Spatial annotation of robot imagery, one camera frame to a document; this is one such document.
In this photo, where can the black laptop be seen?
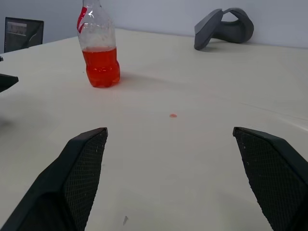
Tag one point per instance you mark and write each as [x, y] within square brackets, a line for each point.
[21, 38]

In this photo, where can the bottle with red liquid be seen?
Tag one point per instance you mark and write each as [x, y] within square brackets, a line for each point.
[101, 67]

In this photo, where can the grey handheld scanner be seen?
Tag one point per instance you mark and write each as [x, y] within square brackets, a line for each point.
[204, 33]

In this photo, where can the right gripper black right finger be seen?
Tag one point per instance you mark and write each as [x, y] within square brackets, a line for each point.
[276, 173]

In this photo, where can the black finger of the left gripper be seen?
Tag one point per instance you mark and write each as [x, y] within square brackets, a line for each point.
[7, 81]

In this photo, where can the small red droplet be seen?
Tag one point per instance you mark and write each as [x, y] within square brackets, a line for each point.
[173, 116]

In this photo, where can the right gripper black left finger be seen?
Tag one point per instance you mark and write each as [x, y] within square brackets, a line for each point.
[60, 183]

